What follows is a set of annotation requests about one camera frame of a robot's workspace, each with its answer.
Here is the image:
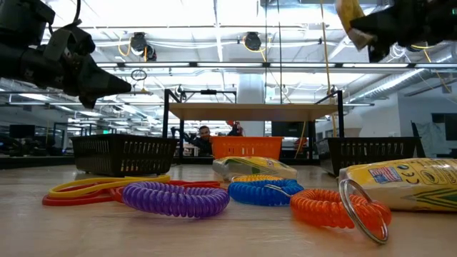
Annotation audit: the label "blue coil wristband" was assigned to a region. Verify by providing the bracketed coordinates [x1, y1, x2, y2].
[228, 178, 305, 207]

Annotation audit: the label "black background monitor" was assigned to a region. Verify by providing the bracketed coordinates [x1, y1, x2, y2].
[9, 124, 36, 139]

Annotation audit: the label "orange plastic basket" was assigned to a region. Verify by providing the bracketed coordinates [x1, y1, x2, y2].
[210, 136, 284, 161]

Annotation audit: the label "orange coil wristband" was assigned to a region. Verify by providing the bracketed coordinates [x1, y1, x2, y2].
[289, 178, 393, 246]

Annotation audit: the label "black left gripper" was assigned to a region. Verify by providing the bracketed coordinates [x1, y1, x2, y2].
[0, 44, 132, 110]

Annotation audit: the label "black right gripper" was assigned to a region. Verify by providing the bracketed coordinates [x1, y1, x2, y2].
[349, 0, 443, 64]

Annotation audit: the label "yellow coil wristband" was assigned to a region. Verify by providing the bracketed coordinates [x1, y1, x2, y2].
[231, 173, 285, 183]

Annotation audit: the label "black hanging cable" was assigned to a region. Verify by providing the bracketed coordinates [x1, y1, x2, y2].
[263, 0, 283, 105]

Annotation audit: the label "wooden shelf riser black legs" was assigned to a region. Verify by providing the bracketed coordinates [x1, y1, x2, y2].
[163, 89, 346, 160]

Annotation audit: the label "black ceiling cord reel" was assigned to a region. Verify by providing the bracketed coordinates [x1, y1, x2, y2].
[129, 31, 158, 62]
[243, 31, 263, 52]

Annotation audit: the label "long ceiling light bar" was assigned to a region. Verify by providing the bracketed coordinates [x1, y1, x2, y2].
[96, 61, 457, 69]

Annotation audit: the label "black plastic basket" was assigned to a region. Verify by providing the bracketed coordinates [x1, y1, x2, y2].
[70, 133, 179, 176]
[326, 136, 422, 176]

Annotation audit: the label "yellow rubber band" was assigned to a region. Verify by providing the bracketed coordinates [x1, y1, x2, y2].
[48, 173, 171, 200]

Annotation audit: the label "person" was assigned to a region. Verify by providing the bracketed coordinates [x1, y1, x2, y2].
[171, 125, 215, 156]

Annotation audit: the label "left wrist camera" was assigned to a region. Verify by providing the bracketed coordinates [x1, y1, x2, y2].
[43, 19, 96, 64]

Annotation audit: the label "yellow hanging cable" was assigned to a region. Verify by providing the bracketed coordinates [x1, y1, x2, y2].
[319, 0, 338, 141]

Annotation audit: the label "purple coil wristband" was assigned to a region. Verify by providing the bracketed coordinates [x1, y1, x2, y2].
[122, 181, 231, 219]

